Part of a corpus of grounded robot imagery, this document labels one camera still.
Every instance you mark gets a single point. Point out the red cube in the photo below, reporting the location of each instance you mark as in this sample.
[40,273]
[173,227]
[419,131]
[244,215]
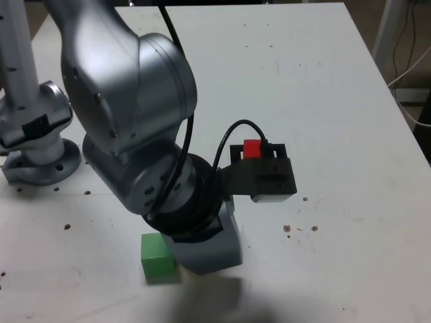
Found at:
[252,149]

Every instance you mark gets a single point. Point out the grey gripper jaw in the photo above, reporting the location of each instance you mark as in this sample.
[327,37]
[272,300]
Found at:
[208,252]

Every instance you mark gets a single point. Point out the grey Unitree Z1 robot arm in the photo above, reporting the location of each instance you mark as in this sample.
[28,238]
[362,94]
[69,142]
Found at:
[118,84]

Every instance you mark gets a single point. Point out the white slanted post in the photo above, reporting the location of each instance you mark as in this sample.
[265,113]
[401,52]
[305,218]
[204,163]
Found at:
[387,30]

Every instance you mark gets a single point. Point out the green cube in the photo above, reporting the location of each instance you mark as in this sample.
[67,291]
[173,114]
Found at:
[156,269]

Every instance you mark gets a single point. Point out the black tape square outline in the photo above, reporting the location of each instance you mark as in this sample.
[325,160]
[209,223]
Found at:
[235,148]

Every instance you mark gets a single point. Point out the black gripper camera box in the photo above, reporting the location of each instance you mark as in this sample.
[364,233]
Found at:
[269,178]

